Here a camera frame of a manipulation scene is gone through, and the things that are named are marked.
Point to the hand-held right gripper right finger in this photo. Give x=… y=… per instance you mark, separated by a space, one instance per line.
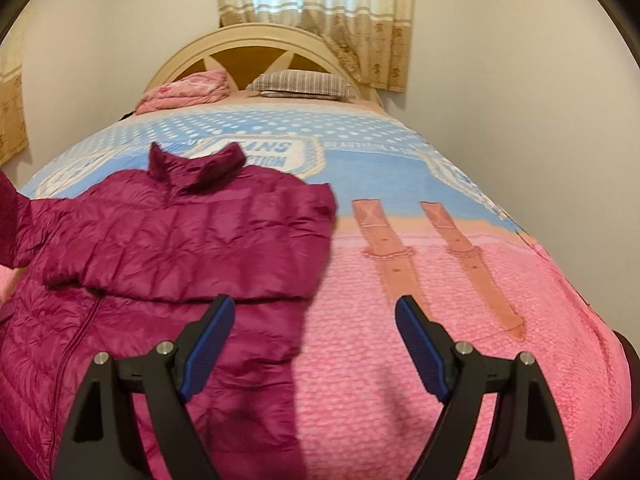
x=419 y=341

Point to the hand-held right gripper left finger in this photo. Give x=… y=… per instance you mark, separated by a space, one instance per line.
x=212 y=339

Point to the magenta puffer jacket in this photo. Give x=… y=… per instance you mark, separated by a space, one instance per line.
x=150 y=270

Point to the pink and blue printed blanket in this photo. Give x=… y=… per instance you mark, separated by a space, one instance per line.
x=400 y=285

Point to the folded pink quilt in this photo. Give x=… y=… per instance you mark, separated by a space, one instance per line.
x=182 y=92

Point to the striped pillow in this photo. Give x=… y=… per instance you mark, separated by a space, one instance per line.
x=305 y=84

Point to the cream wooden headboard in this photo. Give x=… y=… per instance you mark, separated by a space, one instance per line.
x=260 y=55

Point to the beige patterned curtain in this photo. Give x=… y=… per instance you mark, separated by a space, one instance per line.
x=11 y=110
x=320 y=15

